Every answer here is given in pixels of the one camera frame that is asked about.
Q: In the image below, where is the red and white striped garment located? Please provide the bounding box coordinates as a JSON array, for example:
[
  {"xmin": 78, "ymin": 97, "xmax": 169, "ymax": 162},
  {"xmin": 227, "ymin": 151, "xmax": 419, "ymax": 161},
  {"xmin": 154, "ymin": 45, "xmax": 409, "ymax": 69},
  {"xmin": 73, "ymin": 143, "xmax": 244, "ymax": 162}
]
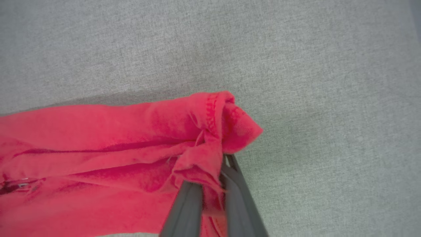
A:
[{"xmin": 0, "ymin": 91, "xmax": 263, "ymax": 237}]

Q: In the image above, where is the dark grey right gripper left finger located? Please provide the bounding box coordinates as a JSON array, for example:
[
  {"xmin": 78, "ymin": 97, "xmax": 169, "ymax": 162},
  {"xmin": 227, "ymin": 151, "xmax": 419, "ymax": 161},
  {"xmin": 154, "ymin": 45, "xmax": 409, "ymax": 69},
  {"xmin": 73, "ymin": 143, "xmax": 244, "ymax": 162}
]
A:
[{"xmin": 159, "ymin": 180, "xmax": 204, "ymax": 237}]

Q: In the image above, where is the grey fabric sofa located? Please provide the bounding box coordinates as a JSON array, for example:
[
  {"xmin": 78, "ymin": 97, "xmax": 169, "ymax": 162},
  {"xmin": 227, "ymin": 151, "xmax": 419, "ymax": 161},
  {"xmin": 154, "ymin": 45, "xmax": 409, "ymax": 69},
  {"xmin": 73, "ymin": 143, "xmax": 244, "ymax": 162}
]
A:
[{"xmin": 0, "ymin": 0, "xmax": 421, "ymax": 237}]

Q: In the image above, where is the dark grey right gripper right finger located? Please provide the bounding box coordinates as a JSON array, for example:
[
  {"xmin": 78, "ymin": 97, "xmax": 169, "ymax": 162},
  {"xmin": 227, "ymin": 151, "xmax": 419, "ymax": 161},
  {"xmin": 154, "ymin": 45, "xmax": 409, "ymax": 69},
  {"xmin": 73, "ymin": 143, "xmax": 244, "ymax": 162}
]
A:
[{"xmin": 220, "ymin": 154, "xmax": 269, "ymax": 237}]

